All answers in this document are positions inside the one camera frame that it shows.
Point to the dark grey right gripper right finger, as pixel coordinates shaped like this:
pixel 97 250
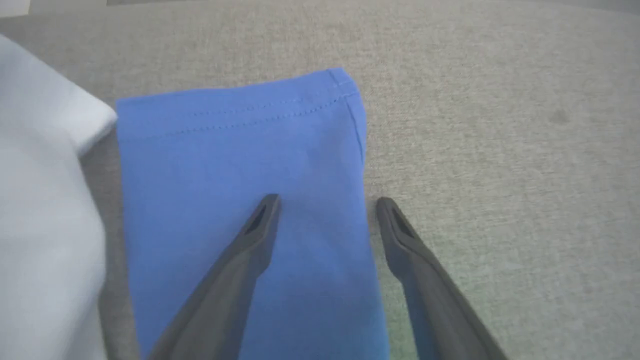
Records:
pixel 430 290

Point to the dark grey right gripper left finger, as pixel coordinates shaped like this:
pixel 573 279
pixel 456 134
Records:
pixel 225 285

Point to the white and blue t-shirt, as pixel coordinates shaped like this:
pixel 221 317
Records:
pixel 225 150

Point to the grey fabric sofa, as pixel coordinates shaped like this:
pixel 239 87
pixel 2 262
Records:
pixel 500 125

